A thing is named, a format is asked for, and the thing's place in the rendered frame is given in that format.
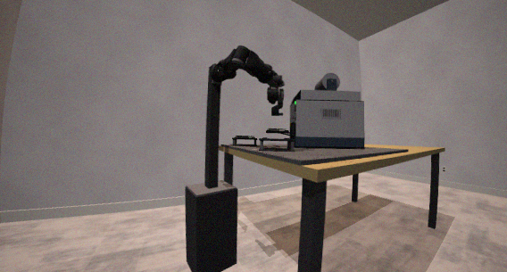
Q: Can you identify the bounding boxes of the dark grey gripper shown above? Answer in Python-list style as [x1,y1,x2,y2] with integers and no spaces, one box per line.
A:
[267,87,284,116]

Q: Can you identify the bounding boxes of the grey cylinder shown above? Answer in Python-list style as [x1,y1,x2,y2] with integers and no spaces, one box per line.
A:
[315,73,340,90]

